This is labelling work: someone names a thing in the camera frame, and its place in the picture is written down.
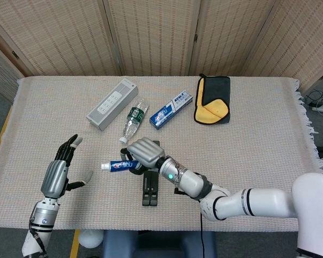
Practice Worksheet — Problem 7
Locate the woven folding screen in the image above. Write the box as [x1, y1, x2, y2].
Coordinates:
[0, 0, 323, 91]

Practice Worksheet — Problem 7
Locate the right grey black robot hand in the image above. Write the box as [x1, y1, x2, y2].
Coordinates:
[120, 137, 166, 176]

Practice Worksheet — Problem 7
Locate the white round robot part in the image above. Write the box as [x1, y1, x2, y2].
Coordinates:
[78, 230, 103, 248]

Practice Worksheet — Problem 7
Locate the clear green-label water bottle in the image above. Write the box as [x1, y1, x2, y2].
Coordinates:
[119, 98, 149, 143]

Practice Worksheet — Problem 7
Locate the black hanging cable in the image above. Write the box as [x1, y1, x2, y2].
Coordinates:
[198, 206, 206, 258]

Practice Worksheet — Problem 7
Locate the blue toothpaste carton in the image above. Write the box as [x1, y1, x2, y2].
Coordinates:
[149, 90, 193, 131]

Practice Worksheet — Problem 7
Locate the beige woven tablecloth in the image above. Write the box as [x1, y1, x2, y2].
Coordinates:
[0, 75, 323, 232]

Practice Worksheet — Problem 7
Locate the long grey cardboard box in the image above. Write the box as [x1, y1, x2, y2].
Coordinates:
[86, 78, 139, 132]

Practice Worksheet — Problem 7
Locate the black folded laptop stand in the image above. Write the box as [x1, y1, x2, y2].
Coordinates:
[142, 140, 161, 207]

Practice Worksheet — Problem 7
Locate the yellow grey microfibre cloth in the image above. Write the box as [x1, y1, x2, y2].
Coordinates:
[193, 74, 231, 126]

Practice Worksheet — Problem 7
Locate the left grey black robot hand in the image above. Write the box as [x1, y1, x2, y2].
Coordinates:
[40, 134, 94, 199]

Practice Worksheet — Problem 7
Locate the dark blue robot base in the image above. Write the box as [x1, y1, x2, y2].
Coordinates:
[102, 230, 216, 258]

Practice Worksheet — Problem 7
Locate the black power strip cable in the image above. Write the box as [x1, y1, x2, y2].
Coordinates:
[305, 90, 323, 106]

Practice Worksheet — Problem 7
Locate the blue white Crest toothpaste tube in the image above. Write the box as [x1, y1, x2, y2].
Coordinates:
[101, 159, 141, 173]

